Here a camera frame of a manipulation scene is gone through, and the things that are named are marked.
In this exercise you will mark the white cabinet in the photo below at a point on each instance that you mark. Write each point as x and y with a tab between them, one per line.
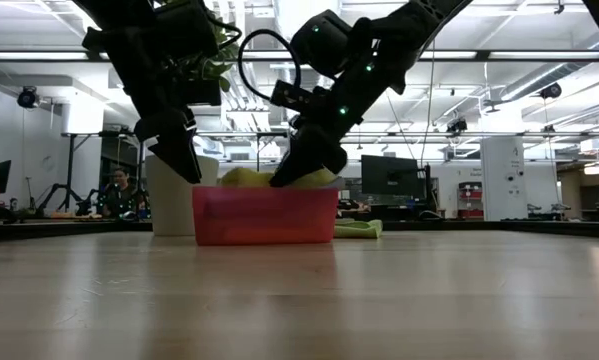
501	180

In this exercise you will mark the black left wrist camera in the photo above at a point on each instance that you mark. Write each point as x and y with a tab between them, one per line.
201	91

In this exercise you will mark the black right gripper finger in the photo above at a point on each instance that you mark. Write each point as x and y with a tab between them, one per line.
314	155

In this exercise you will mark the black ceiling spotlight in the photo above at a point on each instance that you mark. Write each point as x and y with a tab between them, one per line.
26	97
550	91
458	125

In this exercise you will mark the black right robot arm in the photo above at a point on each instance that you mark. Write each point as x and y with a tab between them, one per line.
404	35

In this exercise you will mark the pink plastic bin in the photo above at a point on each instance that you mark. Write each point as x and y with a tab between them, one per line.
264	215

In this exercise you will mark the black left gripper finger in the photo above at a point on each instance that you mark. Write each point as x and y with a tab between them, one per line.
181	157

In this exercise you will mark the yellow microfiber towel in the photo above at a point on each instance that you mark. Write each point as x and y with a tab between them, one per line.
239	177

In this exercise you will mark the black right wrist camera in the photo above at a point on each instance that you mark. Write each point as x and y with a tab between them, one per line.
294	97

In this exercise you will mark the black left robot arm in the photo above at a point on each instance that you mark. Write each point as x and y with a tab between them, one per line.
124	20

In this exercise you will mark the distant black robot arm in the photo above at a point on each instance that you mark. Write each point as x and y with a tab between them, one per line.
59	190

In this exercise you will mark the green leafy small tree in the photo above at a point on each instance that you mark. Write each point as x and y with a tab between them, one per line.
219	67

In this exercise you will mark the white plant pot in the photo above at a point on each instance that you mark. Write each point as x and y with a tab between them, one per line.
171	205

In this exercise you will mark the person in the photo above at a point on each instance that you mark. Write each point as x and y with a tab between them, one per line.
120	195

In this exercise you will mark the red parts shelf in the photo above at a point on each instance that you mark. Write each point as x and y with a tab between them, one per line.
470	199

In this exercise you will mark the small black monitor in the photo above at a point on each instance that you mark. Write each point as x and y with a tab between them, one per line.
0	176

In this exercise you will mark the black computer monitor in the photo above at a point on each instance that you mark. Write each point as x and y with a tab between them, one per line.
389	177

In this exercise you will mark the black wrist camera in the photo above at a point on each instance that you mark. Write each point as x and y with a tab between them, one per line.
201	91
294	97

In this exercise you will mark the black aluminium rig frame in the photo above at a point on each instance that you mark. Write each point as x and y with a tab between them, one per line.
529	55

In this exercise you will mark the green fluffy towel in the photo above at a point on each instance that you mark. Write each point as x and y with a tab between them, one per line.
359	229

